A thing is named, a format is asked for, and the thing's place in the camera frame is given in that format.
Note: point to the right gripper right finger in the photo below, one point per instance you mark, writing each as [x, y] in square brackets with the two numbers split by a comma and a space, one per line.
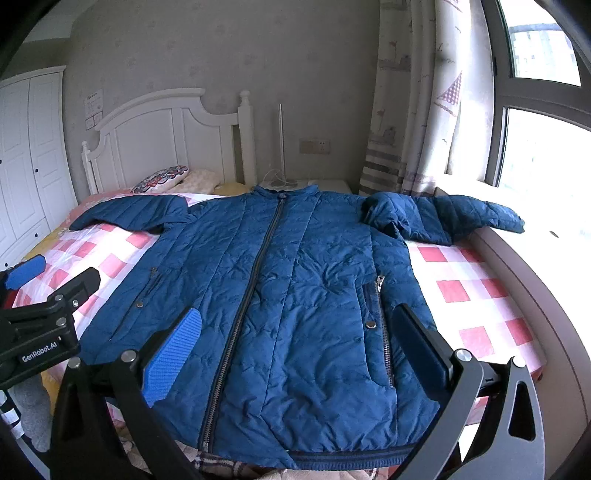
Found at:
[489, 423]

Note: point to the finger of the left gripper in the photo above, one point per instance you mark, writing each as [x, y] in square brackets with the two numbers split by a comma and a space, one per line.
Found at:
[20, 274]
[72, 295]

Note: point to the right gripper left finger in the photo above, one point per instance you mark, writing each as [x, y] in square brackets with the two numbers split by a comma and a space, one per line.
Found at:
[84, 441]

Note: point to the blue quilted puffer jacket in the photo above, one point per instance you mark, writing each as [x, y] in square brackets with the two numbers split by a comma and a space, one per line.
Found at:
[295, 318]

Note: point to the white wardrobe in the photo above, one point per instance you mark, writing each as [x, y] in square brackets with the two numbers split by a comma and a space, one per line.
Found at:
[36, 187]

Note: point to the pink white checkered bed sheet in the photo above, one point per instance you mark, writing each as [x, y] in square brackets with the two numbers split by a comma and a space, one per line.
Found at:
[461, 295]

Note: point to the patterned colourful pillow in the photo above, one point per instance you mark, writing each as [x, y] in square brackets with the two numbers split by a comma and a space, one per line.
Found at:
[161, 180]

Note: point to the cream fluffy pillow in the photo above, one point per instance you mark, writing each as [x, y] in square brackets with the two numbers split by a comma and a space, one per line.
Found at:
[198, 182]

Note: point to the white wooden headboard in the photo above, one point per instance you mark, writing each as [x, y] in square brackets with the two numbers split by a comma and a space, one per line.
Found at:
[167, 128]

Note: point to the yellow pillow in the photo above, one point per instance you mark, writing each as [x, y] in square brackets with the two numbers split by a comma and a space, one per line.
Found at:
[231, 189]

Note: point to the white nightstand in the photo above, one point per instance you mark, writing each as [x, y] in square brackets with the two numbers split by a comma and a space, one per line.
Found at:
[339, 186]

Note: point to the printed striped curtain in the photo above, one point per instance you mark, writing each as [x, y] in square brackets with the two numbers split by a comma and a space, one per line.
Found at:
[433, 103]

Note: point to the dark framed window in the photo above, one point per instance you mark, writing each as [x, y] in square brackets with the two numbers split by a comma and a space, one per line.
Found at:
[541, 66]

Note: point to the paper notice on wall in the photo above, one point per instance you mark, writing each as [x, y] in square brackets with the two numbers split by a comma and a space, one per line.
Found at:
[93, 109]

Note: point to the wall socket panel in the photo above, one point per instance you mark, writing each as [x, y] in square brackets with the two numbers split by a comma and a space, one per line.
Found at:
[315, 146]

